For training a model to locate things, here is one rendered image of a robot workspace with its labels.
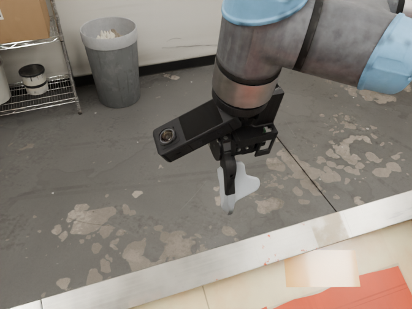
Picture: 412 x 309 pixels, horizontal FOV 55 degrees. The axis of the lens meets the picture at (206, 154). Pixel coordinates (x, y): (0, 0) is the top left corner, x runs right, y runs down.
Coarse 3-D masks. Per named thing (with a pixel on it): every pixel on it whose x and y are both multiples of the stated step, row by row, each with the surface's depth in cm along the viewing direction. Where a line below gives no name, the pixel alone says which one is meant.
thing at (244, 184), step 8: (240, 168) 56; (240, 176) 56; (248, 176) 57; (240, 184) 57; (248, 184) 57; (256, 184) 57; (224, 192) 55; (240, 192) 57; (248, 192) 58; (224, 200) 56; (232, 200) 57; (224, 208) 58; (232, 208) 58
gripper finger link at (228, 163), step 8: (224, 152) 51; (224, 160) 52; (232, 160) 52; (224, 168) 53; (232, 168) 52; (224, 176) 54; (232, 176) 53; (224, 184) 54; (232, 184) 55; (232, 192) 55
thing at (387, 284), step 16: (384, 272) 54; (400, 272) 55; (336, 288) 52; (352, 288) 53; (368, 288) 53; (384, 288) 54; (400, 288) 54; (288, 304) 51; (304, 304) 51; (320, 304) 51; (336, 304) 52; (352, 304) 52; (368, 304) 52; (384, 304) 53; (400, 304) 53
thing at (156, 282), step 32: (320, 224) 51; (352, 224) 52; (384, 224) 53; (192, 256) 47; (224, 256) 48; (256, 256) 49; (288, 256) 49; (96, 288) 44; (128, 288) 45; (160, 288) 45; (192, 288) 46
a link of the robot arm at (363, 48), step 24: (336, 0) 37; (360, 0) 38; (384, 0) 41; (312, 24) 36; (336, 24) 35; (360, 24) 35; (384, 24) 35; (408, 24) 36; (312, 48) 36; (336, 48) 36; (360, 48) 35; (384, 48) 35; (408, 48) 35; (312, 72) 39; (336, 72) 38; (360, 72) 37; (384, 72) 36; (408, 72) 36
